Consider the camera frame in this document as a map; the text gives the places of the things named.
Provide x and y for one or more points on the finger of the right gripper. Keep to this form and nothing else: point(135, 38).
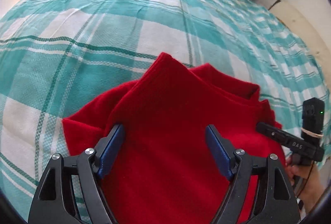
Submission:
point(270, 132)

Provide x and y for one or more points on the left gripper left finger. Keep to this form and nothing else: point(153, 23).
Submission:
point(72, 185)

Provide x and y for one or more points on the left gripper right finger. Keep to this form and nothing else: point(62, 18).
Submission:
point(260, 180)

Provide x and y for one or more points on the red sweater with white animal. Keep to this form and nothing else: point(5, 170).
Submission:
point(164, 172)

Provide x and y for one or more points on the person's right hand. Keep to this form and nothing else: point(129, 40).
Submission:
point(313, 188)

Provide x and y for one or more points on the cream padded headboard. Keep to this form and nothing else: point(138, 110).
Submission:
point(300, 26)

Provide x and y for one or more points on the teal white plaid bed cover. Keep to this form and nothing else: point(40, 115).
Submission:
point(57, 55)

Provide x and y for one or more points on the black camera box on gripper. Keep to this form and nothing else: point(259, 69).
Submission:
point(312, 120)

